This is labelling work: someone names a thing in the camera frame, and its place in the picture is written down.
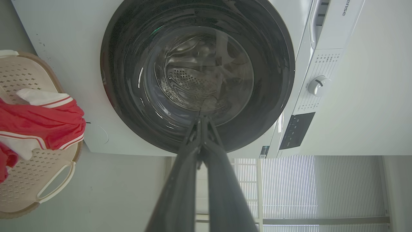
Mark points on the white front-load washing machine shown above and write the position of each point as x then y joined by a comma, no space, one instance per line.
70,48

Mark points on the beige perforated laundry basket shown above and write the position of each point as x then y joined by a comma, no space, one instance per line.
29,183

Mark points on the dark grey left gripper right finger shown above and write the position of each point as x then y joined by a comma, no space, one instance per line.
225,199

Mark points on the white round program dial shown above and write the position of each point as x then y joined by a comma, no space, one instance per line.
318,86

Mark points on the white detergent drawer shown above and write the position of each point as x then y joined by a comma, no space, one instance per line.
320,19

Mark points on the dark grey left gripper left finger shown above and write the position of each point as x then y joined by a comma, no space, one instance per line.
180,193

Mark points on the white cloth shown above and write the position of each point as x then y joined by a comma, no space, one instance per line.
38,96

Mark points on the white vertical window blinds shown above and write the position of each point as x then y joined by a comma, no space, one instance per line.
289,187

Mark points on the red garment with white trim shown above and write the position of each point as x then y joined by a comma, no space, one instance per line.
42,124

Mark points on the black washer display panel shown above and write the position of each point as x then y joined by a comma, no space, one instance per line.
296,130

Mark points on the stainless steel washer drum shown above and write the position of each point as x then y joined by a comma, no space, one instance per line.
196,83

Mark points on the white window frame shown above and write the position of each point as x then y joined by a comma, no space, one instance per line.
322,221

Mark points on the black QR sticker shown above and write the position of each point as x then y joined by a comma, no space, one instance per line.
264,152

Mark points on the round black glass washer door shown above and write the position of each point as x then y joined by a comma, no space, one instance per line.
267,96

